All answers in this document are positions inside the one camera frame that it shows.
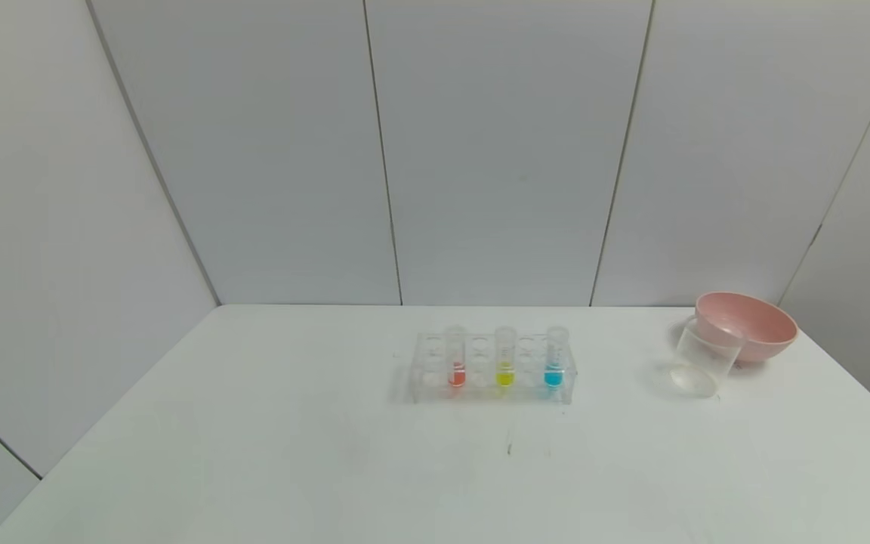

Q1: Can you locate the test tube with yellow pigment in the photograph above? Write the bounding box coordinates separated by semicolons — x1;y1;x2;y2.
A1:
494;326;517;388

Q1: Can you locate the pink bowl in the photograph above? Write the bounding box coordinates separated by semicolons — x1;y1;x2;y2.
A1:
695;292;799;364

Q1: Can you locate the test tube with blue pigment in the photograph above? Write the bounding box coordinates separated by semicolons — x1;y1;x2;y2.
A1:
545;326;570;389

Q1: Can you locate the clear glass beaker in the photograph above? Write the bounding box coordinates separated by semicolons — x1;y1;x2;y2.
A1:
669;316;747;398

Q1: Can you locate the clear acrylic test tube rack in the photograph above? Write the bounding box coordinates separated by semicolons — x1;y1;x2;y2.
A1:
410;326;578;405

